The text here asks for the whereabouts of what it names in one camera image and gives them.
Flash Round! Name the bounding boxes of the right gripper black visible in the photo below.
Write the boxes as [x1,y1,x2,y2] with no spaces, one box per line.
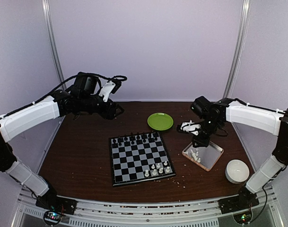
[192,117,221,148]

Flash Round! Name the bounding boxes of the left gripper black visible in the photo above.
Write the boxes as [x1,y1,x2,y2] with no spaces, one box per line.
[79,94,124,120]

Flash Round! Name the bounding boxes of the black white chessboard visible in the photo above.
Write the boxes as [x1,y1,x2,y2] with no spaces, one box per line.
[108,131,176,187]

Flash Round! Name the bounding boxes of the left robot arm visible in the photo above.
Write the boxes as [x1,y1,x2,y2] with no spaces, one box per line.
[0,72,127,210]

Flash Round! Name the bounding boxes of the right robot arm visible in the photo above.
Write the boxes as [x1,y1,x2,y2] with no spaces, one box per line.
[183,96,288,209]

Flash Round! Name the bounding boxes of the metal wooden tray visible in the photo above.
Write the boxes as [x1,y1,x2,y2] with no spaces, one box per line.
[182,141,224,172]

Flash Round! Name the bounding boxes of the white bowl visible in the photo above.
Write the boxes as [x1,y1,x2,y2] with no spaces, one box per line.
[225,159,250,184]

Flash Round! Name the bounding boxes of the green plate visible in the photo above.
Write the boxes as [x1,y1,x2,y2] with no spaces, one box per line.
[147,113,174,131]

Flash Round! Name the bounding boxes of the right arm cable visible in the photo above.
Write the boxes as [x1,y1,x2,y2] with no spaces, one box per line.
[216,127,228,138]

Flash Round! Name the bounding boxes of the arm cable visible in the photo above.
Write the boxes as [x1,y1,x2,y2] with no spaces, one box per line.
[216,127,228,138]
[0,75,128,123]

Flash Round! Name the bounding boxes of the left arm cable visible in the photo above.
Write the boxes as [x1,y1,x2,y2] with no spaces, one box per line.
[0,75,128,123]

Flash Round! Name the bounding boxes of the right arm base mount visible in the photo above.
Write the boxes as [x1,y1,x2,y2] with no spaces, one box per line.
[218,196,260,225]

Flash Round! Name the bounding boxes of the front aluminium rail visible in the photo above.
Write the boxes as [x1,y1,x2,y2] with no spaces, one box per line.
[9,186,287,227]

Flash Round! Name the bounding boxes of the right aluminium frame post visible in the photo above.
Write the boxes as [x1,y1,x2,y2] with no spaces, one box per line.
[223,0,252,98]

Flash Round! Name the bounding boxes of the aluminium frame post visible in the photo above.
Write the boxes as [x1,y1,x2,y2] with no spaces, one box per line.
[223,0,252,98]
[42,0,64,82]

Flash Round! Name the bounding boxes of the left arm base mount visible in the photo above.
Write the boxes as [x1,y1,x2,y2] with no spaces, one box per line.
[35,197,77,226]

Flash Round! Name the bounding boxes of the left aluminium frame post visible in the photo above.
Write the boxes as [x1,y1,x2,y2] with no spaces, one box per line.
[42,0,64,82]

